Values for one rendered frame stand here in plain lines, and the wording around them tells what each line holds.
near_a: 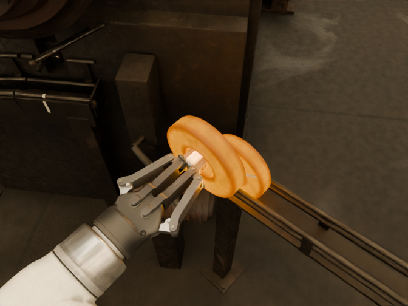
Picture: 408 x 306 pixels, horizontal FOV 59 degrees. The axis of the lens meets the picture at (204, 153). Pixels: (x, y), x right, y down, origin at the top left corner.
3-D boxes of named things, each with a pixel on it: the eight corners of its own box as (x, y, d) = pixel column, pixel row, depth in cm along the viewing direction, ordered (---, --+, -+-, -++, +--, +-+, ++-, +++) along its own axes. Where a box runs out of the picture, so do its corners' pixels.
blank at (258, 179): (233, 183, 87) (224, 192, 85) (206, 130, 80) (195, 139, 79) (282, 196, 74) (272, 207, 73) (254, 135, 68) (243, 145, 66)
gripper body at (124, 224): (97, 234, 56) (141, 193, 59) (133, 270, 52) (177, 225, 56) (81, 214, 49) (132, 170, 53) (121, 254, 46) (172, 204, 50)
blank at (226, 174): (171, 99, 59) (156, 111, 58) (244, 141, 51) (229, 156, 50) (187, 158, 71) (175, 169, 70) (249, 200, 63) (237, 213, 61)
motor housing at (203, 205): (158, 237, 142) (138, 159, 98) (213, 244, 140) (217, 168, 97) (151, 269, 134) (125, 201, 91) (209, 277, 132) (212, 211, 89)
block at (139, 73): (139, 116, 105) (124, 48, 85) (166, 118, 104) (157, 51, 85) (130, 144, 98) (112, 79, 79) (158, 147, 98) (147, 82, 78)
